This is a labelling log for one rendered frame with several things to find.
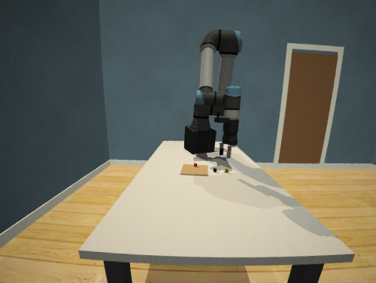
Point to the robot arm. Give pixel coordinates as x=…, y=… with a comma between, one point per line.
x=207, y=102

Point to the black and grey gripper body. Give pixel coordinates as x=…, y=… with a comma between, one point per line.
x=230, y=126

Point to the tan mat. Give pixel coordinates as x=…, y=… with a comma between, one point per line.
x=188, y=169

